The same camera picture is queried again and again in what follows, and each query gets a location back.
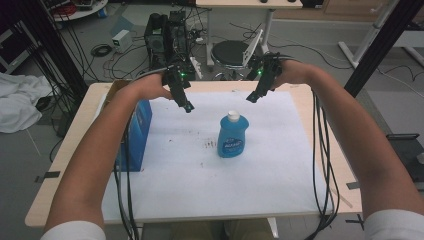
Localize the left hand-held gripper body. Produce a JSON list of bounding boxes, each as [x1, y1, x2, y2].
[[161, 55, 204, 98]]

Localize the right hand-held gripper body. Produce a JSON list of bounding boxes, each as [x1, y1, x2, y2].
[[242, 28, 285, 91]]

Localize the blue bottle with white cap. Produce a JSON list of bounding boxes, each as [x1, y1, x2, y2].
[[217, 110, 250, 159]]

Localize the person's left hand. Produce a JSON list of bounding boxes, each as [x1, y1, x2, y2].
[[131, 72, 174, 102]]

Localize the person's right hand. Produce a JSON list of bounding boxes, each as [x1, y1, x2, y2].
[[272, 59, 319, 91]]

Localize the black round stool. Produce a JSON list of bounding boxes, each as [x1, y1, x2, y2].
[[210, 39, 252, 81]]

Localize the black computer tower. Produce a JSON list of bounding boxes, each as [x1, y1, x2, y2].
[[143, 12, 169, 74], [166, 10, 196, 73]]

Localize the blue cardboard box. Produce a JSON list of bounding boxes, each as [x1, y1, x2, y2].
[[99, 79, 153, 173]]

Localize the small white box device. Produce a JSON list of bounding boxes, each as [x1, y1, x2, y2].
[[111, 29, 134, 54]]

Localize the white desk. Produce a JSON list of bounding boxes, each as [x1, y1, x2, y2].
[[195, 0, 304, 71]]

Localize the grey floor mat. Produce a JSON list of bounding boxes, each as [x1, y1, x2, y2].
[[356, 88, 394, 134]]

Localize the white round table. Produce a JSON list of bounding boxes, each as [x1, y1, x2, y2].
[[43, 0, 109, 23]]

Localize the person's khaki trousers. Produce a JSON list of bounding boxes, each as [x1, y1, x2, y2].
[[168, 218, 276, 240]]

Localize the clear thin stick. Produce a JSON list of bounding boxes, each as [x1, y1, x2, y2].
[[329, 186, 354, 209]]

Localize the white crumpled cloth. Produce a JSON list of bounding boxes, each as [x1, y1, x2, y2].
[[0, 72, 54, 134]]

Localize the black metal rack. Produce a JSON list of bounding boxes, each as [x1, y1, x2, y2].
[[385, 133, 424, 192]]

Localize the white left sleeve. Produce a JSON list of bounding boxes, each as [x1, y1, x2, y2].
[[39, 219, 108, 240]]

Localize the white sleeve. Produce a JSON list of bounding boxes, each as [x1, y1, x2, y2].
[[363, 209, 424, 240], [39, 219, 108, 240]]

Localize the white right sleeve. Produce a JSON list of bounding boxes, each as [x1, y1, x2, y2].
[[363, 209, 424, 240]]

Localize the right gripper black cable bundle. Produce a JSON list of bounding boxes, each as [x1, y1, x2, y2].
[[304, 89, 342, 240]]

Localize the gripper black cable bundle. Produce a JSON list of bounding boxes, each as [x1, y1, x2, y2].
[[304, 89, 342, 240], [112, 66, 174, 240]]

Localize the coiled black cable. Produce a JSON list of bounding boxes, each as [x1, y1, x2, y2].
[[90, 43, 114, 58]]

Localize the left gripper black cable bundle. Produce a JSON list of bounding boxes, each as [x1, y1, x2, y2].
[[112, 66, 174, 240]]

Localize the white metal stand frame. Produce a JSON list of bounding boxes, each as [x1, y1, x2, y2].
[[338, 0, 424, 69]]

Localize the black metal post with base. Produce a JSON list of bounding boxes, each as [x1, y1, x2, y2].
[[343, 0, 424, 98]]

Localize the black metal post with cables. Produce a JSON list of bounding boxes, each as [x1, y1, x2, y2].
[[13, 0, 89, 101]]

